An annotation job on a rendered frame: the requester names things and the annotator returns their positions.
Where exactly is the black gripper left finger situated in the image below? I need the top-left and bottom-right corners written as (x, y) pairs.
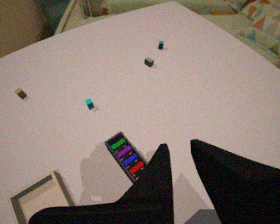
top-left (29, 143), bottom-right (175, 224)

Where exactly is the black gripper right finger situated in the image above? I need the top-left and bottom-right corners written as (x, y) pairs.
top-left (190, 139), bottom-right (280, 224)

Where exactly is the beige square tray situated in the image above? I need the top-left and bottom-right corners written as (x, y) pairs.
top-left (7, 171), bottom-right (75, 224)

